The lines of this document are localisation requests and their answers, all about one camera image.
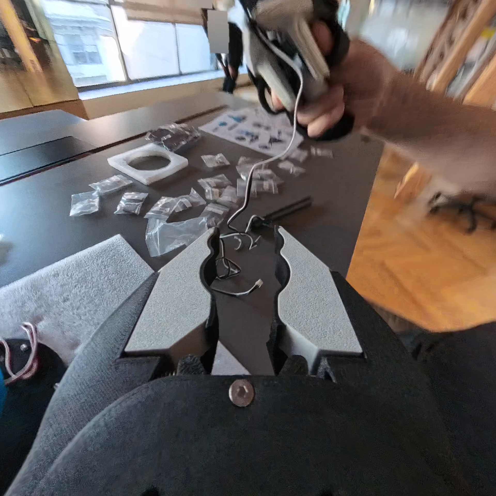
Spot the black chair base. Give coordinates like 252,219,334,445
428,192,491,233

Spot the clear bag of cables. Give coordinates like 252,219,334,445
145,216,208,257

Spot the dark shiny plastic bag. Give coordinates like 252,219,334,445
145,123,202,152

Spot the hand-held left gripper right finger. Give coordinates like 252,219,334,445
271,226,365,373

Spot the black screwdriver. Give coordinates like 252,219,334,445
267,196,312,221

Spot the dark grey desk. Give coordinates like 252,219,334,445
0,91,384,376

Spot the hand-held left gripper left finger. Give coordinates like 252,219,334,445
124,228,221,356

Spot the white foam sheet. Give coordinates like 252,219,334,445
0,234,156,365

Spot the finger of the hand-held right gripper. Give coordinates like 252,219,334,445
257,60,300,114
247,19,296,69

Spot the blue toy robot arm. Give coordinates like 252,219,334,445
0,322,70,485

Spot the person's dark clothing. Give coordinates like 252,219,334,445
403,322,496,496

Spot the person's right forearm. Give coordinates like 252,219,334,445
360,74,496,194

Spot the thin black white cable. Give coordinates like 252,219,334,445
212,279,265,297
214,232,244,280
227,54,307,233

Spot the white foam frame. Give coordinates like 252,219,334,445
107,143,189,184

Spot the pile of clear screw bags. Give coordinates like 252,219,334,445
144,153,283,229

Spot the dark office desk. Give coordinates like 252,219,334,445
0,93,249,183

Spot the person's right hand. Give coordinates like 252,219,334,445
271,21,393,139

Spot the printed instruction sheet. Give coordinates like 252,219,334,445
198,106,305,156

